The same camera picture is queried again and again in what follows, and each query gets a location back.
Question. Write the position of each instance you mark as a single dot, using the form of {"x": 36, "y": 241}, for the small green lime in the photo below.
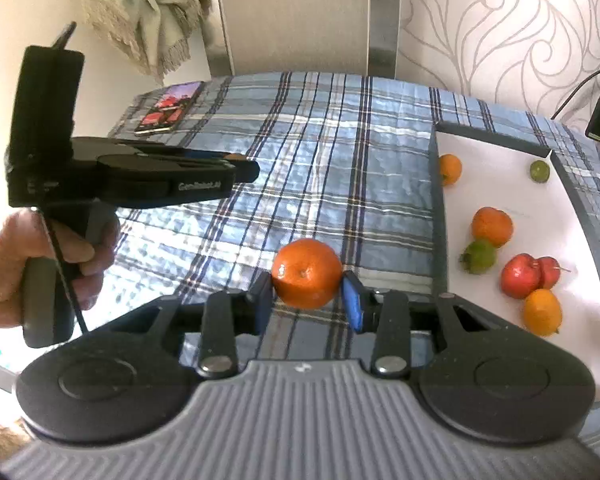
{"x": 540, "y": 171}

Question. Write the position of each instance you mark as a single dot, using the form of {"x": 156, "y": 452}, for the green citrus fruit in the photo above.
{"x": 480, "y": 257}

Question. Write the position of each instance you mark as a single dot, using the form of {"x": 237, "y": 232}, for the metal door frame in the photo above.
{"x": 382, "y": 10}

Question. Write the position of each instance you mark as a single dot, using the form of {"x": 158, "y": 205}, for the pale green fringed curtain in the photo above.
{"x": 150, "y": 10}

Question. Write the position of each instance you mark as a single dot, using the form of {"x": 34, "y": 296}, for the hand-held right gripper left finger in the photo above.
{"x": 264, "y": 305}

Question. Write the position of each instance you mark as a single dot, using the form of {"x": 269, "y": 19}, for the orange tangerine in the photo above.
{"x": 492, "y": 225}
{"x": 305, "y": 272}

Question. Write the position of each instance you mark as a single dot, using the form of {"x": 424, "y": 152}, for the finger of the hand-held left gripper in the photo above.
{"x": 245, "y": 170}

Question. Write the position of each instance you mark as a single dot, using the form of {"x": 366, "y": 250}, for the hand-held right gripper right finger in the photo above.
{"x": 352, "y": 300}

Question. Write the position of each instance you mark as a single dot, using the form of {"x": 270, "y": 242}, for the small red apple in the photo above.
{"x": 550, "y": 272}

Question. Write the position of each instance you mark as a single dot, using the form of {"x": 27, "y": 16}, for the small orange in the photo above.
{"x": 451, "y": 169}

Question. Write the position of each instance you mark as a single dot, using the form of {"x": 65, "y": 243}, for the person's left hand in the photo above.
{"x": 5, "y": 270}

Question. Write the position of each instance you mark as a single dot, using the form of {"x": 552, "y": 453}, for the blue plaid blanket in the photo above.
{"x": 330, "y": 160}

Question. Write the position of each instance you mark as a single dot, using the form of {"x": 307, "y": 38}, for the smooth yellow-orange orange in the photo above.
{"x": 542, "y": 312}

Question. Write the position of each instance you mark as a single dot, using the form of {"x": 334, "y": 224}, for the smartphone with red screen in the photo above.
{"x": 170, "y": 107}

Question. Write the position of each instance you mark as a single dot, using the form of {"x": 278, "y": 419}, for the black tray with white inside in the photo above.
{"x": 500, "y": 185}

